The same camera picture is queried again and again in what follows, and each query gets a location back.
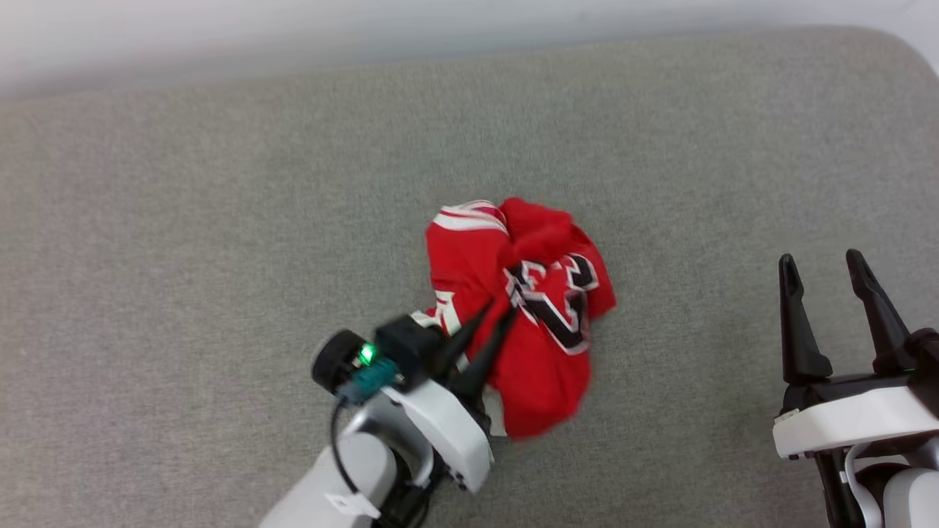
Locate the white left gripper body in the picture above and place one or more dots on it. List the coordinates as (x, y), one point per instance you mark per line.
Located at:
(447, 433)

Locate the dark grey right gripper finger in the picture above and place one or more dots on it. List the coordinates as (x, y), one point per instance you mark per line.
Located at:
(880, 323)
(799, 337)

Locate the red basketball jersey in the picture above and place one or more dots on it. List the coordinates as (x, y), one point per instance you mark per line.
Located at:
(543, 367)

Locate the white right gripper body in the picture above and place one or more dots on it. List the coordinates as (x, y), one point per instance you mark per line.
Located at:
(851, 422)

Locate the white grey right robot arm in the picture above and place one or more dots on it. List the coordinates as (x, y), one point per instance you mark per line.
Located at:
(910, 491)

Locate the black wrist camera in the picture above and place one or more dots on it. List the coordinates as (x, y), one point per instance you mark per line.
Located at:
(407, 348)
(926, 367)

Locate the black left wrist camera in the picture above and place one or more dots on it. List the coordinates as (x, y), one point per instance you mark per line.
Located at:
(407, 348)

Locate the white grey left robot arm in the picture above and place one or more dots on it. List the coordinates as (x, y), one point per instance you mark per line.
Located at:
(345, 477)

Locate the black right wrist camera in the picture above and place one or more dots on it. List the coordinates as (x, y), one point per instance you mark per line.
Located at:
(926, 367)

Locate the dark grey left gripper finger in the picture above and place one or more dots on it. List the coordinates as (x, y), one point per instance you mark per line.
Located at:
(480, 370)
(458, 348)

